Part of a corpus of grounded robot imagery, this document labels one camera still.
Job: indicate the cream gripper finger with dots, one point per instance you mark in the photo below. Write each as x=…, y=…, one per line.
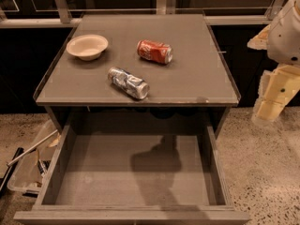
x=259, y=42
x=276, y=89

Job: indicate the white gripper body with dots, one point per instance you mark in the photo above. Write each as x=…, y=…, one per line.
x=285, y=37

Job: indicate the red coke can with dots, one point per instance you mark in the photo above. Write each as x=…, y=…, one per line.
x=155, y=51

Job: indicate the silver blue crushed can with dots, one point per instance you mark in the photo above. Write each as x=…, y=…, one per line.
x=132, y=85

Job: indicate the open grey top drawer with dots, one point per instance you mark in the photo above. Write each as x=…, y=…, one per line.
x=130, y=168

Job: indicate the grey cabinet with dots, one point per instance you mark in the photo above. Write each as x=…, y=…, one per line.
x=197, y=75

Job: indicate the white paper bowl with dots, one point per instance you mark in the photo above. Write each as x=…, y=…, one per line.
x=87, y=47

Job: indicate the clear plastic bin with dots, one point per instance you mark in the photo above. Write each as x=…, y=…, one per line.
x=31, y=169

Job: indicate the metal rod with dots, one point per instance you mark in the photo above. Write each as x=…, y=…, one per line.
x=33, y=147

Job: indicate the metal window frame railing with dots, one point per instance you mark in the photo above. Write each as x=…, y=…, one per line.
x=13, y=15

